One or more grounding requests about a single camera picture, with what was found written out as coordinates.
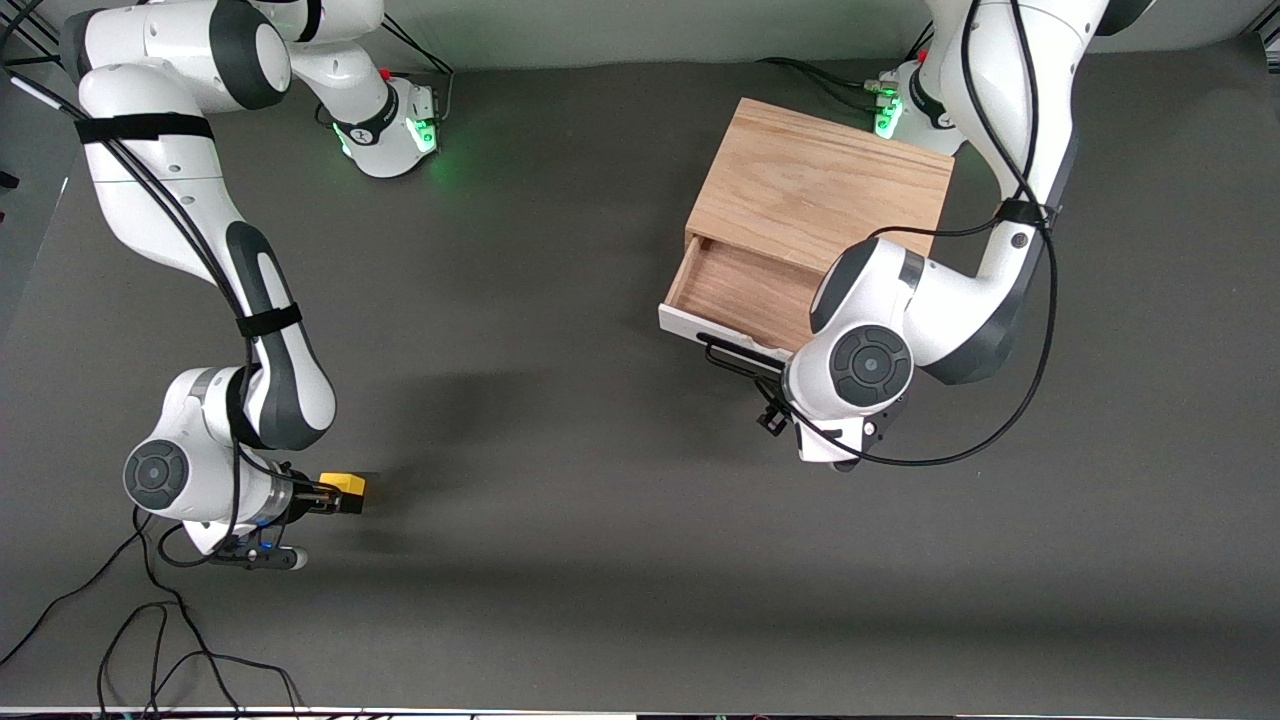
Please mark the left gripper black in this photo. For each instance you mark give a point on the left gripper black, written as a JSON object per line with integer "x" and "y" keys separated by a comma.
{"x": 771, "y": 418}

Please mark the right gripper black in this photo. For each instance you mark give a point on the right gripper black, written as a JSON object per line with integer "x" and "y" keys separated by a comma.
{"x": 300, "y": 497}

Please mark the yellow cube block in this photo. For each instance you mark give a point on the yellow cube block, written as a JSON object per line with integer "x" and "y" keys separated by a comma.
{"x": 348, "y": 490}

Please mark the wooden drawer with white front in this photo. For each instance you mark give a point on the wooden drawer with white front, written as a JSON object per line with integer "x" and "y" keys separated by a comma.
{"x": 745, "y": 290}

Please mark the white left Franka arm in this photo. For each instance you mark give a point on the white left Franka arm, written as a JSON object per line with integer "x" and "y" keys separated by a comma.
{"x": 940, "y": 310}

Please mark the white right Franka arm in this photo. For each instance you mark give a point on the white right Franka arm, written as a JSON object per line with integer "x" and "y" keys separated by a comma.
{"x": 190, "y": 200}

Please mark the light wooden drawer cabinet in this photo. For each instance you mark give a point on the light wooden drawer cabinet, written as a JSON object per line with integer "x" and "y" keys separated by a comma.
{"x": 820, "y": 180}

